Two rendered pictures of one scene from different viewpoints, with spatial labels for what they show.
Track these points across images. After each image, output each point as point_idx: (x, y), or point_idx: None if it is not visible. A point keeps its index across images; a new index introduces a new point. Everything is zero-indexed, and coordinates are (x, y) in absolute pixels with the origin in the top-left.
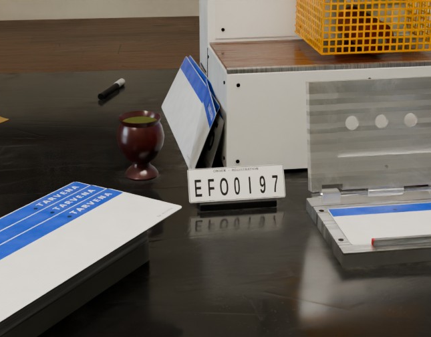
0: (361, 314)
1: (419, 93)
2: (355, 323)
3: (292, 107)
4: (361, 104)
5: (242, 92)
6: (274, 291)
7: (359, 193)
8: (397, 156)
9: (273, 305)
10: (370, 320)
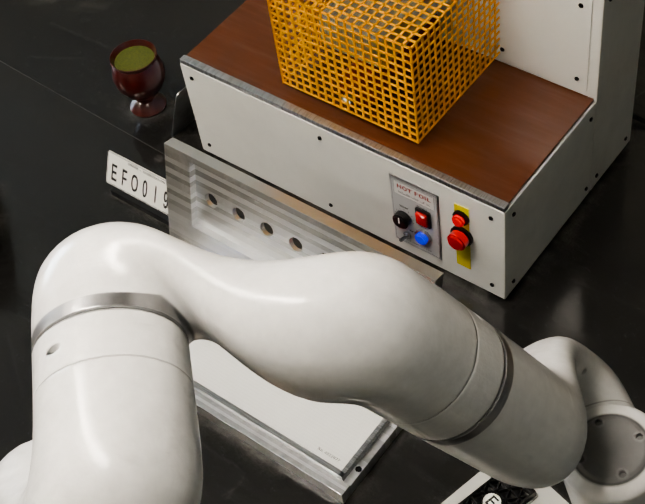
0: (22, 406)
1: (276, 209)
2: (4, 412)
3: (248, 124)
4: (219, 188)
5: (198, 86)
6: (13, 336)
7: None
8: (245, 257)
9: None
10: (17, 417)
